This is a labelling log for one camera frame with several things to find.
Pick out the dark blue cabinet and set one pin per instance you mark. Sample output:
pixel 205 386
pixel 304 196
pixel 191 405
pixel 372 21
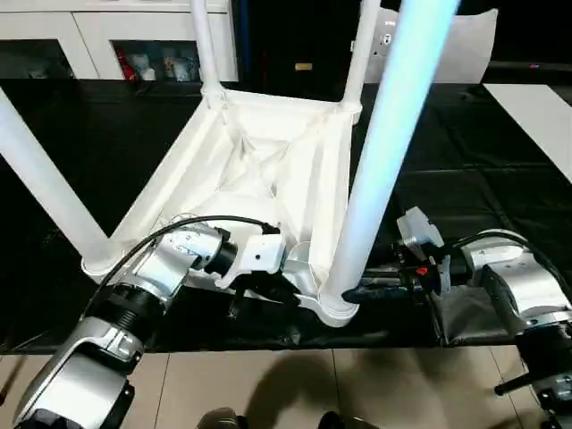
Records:
pixel 290 36

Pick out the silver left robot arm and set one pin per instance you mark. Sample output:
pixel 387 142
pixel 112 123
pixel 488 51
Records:
pixel 98 371

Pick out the white board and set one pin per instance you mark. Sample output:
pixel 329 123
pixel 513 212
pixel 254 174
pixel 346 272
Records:
pixel 536 116

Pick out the black bar red light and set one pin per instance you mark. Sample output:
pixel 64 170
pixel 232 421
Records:
pixel 536 67

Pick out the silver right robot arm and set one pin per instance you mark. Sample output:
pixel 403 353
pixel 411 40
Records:
pixel 514 277

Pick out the white plastic table top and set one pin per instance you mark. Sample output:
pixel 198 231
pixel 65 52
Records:
pixel 201 170

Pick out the black mat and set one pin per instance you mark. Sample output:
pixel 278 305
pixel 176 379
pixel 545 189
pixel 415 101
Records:
pixel 491 147

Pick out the white cabinet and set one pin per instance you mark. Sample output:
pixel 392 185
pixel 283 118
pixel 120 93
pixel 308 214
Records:
pixel 67 22

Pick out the white plastic table leg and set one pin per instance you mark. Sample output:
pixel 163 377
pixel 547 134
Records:
pixel 393 134
pixel 205 44
pixel 44 179
pixel 359 53

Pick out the grey cushion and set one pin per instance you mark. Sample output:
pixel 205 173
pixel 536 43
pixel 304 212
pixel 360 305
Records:
pixel 465 49

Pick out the small beige label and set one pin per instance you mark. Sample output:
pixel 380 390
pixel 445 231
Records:
pixel 304 67

